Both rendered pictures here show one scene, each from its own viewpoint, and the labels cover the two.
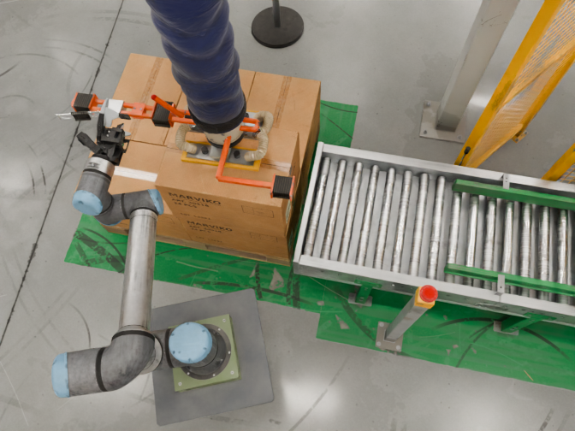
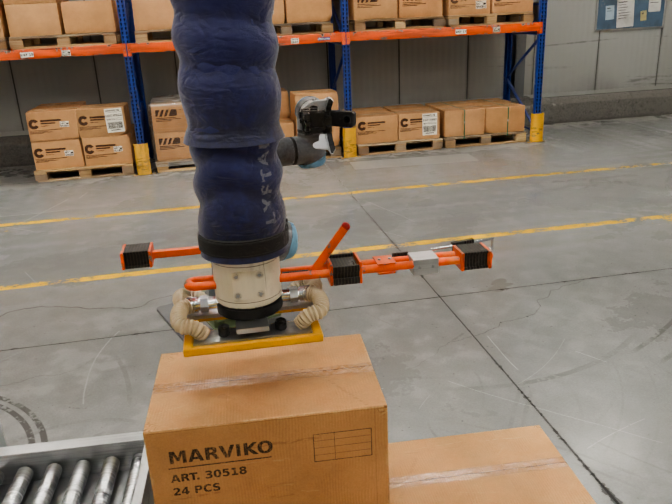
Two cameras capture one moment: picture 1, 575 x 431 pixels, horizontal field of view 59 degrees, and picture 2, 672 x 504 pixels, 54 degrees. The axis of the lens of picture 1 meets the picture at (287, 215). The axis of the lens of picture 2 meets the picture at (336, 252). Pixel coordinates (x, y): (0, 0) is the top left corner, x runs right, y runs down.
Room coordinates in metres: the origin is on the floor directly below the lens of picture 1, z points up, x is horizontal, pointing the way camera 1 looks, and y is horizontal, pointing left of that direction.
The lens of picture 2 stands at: (2.72, -0.20, 1.88)
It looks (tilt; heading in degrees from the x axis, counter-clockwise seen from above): 20 degrees down; 156
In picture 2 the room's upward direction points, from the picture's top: 3 degrees counter-clockwise
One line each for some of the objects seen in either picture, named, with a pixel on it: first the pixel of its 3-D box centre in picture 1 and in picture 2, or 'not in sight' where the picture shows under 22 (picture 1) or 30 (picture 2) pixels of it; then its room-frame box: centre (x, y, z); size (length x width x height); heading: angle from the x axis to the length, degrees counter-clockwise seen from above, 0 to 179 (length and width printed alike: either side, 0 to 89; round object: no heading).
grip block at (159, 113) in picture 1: (163, 114); (343, 268); (1.25, 0.47, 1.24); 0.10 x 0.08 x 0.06; 165
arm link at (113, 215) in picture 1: (108, 208); (308, 147); (0.74, 0.60, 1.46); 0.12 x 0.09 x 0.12; 92
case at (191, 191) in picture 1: (233, 177); (270, 438); (1.18, 0.25, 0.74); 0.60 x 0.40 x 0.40; 73
